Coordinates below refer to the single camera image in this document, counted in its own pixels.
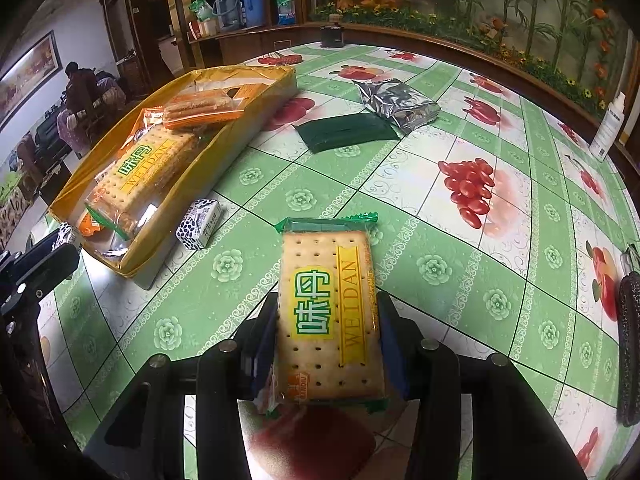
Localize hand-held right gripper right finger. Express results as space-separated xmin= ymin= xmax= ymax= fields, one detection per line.
xmin=376 ymin=291 xmax=589 ymax=480

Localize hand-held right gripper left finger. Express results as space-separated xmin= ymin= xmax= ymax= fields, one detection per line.
xmin=82 ymin=291 xmax=279 ymax=480

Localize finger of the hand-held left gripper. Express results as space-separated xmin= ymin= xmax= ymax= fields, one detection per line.
xmin=31 ymin=232 xmax=58 ymax=255
xmin=0 ymin=243 xmax=82 ymax=314

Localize small blue white packet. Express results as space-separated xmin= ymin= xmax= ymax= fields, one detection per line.
xmin=52 ymin=222 xmax=83 ymax=249

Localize green label cracker packet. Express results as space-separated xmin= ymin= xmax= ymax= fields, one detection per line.
xmin=255 ymin=212 xmax=392 ymax=418
xmin=82 ymin=122 xmax=201 ymax=241

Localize yellow cardboard box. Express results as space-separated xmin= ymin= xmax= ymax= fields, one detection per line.
xmin=47 ymin=65 xmax=300 ymax=280

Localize silver foil snack packet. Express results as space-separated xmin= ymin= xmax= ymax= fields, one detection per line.
xmin=352 ymin=79 xmax=442 ymax=133

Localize small black-white patterned packet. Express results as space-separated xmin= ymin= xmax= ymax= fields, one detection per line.
xmin=176 ymin=199 xmax=223 ymax=251

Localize orange striped cracker packet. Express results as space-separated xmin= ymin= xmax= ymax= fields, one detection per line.
xmin=162 ymin=87 xmax=246 ymax=131

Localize dark green packet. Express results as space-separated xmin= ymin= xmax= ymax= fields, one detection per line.
xmin=294 ymin=112 xmax=401 ymax=155

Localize golden pillar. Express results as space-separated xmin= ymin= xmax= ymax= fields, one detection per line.
xmin=167 ymin=0 xmax=201 ymax=68

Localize grey blue thermos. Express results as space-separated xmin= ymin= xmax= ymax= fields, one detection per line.
xmin=214 ymin=0 xmax=243 ymax=31

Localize white spray bottle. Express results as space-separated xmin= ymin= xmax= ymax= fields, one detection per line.
xmin=589 ymin=92 xmax=628 ymax=162

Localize artificial flower glass display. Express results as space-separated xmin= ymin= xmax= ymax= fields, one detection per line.
xmin=305 ymin=0 xmax=632 ymax=121

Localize framed wall picture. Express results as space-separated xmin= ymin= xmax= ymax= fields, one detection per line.
xmin=0 ymin=30 xmax=58 ymax=126

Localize black braided cable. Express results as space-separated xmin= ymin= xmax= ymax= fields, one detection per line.
xmin=616 ymin=272 xmax=640 ymax=428

